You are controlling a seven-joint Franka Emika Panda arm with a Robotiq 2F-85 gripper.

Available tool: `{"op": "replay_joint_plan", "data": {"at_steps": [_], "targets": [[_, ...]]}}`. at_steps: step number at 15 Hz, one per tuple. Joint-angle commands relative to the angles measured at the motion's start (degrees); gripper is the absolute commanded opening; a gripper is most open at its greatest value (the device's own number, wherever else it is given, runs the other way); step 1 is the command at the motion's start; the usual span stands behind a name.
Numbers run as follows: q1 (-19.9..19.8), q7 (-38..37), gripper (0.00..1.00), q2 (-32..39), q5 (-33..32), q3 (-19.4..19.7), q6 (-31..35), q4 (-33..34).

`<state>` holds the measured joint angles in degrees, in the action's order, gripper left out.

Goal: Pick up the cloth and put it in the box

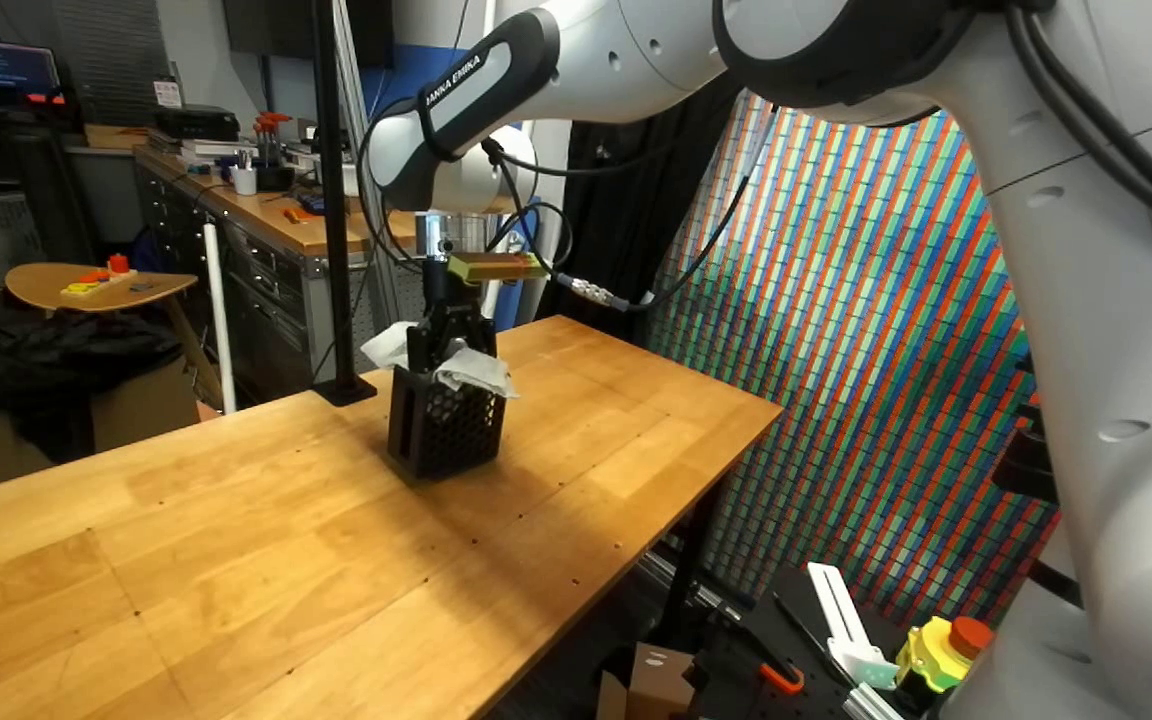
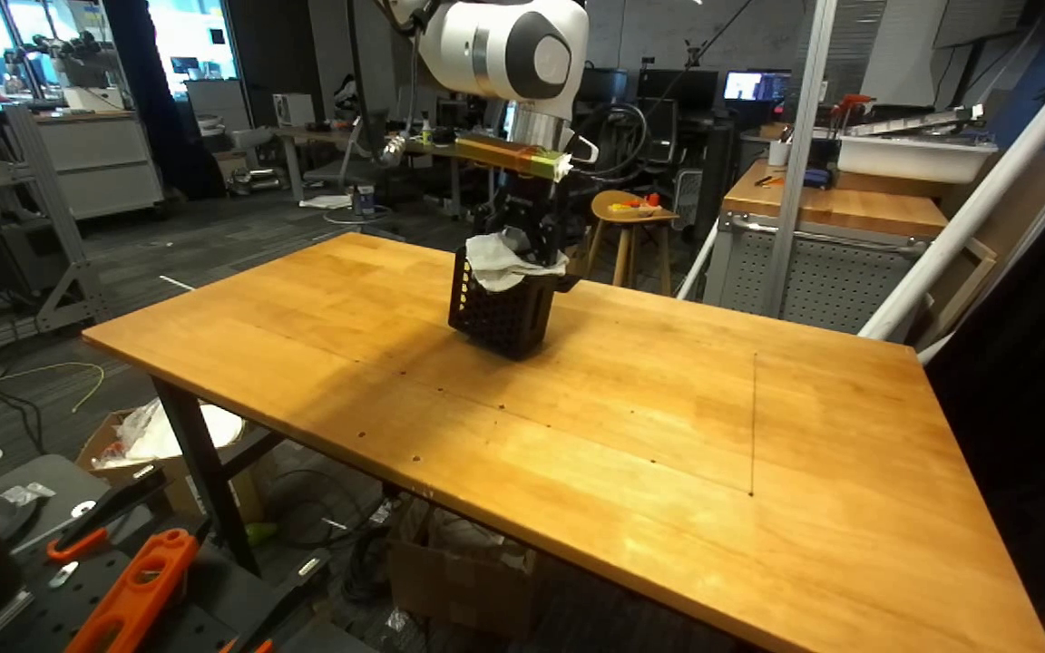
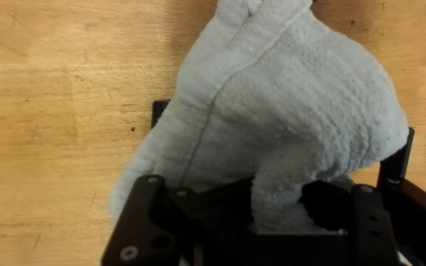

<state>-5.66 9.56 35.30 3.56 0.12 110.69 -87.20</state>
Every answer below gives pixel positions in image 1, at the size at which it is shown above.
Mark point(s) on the grey metal pole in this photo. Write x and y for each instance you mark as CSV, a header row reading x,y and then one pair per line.
x,y
390,307

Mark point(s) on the black metal table leg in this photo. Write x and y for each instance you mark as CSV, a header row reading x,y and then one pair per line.
x,y
691,572

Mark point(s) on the small brown cardboard box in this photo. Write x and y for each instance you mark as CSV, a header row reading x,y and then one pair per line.
x,y
658,681

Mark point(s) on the red yellow toy blocks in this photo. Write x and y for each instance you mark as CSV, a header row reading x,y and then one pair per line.
x,y
100,278

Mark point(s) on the black case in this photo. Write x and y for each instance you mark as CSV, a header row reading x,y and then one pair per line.
x,y
196,122

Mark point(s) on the dark wall screen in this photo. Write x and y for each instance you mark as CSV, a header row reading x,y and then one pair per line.
x,y
271,26

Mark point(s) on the black bag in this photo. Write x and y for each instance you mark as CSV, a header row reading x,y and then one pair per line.
x,y
56,362

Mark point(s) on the wooden workbench with drawers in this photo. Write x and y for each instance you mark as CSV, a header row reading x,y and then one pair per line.
x,y
271,252

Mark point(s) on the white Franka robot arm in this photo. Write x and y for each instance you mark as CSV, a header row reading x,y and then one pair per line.
x,y
1137,401

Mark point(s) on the large brown cardboard box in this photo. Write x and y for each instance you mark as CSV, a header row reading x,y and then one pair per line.
x,y
148,401

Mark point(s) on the white terry cloth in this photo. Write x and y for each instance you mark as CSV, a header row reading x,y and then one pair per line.
x,y
476,369

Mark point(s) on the black pole stand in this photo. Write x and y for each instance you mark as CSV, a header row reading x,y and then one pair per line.
x,y
324,203

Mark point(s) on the yellow red emergency stop button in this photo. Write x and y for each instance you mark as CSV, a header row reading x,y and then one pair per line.
x,y
943,654

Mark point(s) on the black device with red top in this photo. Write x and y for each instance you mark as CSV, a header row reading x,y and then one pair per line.
x,y
274,146

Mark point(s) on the black curtain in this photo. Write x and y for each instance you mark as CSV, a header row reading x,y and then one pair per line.
x,y
618,203

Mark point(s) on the white aluminium extrusion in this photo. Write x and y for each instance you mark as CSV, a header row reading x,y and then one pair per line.
x,y
840,622

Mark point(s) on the yellow-green wrist camera box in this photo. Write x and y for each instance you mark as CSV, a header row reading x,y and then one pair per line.
x,y
499,265

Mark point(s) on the colourful striped backdrop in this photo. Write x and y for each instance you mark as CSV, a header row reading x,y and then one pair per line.
x,y
840,401

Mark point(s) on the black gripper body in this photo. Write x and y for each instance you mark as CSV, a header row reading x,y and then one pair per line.
x,y
461,314

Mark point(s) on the black camera on stand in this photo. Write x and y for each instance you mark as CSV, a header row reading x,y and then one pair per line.
x,y
1020,464

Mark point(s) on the black perforated plastic box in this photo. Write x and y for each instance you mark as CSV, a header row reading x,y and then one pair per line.
x,y
440,432

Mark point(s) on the short white pole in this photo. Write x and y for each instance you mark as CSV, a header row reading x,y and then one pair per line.
x,y
217,320

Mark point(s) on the round wooden stool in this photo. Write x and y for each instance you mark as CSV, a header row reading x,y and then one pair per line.
x,y
97,285

